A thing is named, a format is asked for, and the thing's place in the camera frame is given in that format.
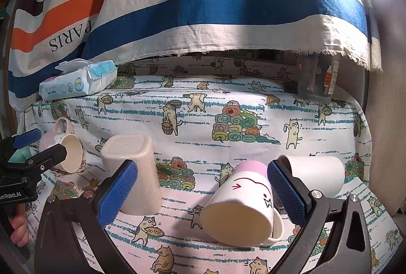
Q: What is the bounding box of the clear plastic container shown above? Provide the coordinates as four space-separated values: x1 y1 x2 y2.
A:
296 53 342 103

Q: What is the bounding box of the wet wipes pack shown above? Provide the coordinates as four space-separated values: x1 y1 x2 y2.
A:
39 60 119 101

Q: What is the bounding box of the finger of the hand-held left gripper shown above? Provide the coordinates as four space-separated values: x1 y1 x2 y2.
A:
0 130 42 155
0 143 68 180

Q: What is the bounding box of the white mug with pink base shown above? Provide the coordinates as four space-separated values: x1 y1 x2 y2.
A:
201 160 284 247

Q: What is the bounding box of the cat printed tablecloth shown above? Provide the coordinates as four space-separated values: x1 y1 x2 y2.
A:
17 53 401 274

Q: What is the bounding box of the pale green plastic object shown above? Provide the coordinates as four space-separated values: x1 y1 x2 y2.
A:
8 147 34 164

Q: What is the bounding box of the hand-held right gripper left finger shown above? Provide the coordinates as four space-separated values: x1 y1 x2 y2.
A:
34 159 140 274

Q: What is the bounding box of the plain white cup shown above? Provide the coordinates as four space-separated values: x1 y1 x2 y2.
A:
278 155 345 198

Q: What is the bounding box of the striped hanging cloth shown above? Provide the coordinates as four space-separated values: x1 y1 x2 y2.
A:
8 0 383 110

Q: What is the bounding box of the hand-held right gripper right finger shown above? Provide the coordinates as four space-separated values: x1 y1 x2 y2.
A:
267 157 372 274

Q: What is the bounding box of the beige square cup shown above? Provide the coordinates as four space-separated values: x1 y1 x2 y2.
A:
101 134 163 216

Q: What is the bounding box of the person's left hand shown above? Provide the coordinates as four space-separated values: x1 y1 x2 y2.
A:
9 213 29 245

